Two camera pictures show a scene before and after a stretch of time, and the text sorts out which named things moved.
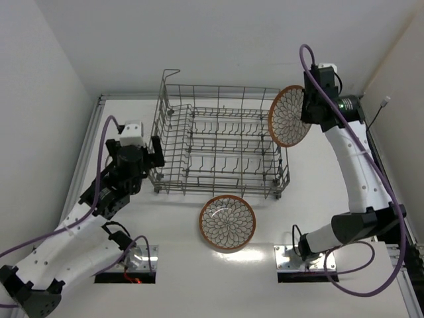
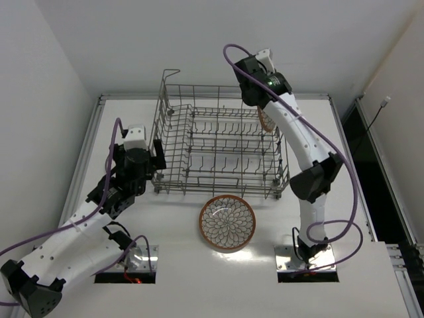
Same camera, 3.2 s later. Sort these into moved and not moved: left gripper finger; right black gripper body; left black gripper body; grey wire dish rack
Moved: right black gripper body
Not moved: grey wire dish rack; left black gripper body; left gripper finger
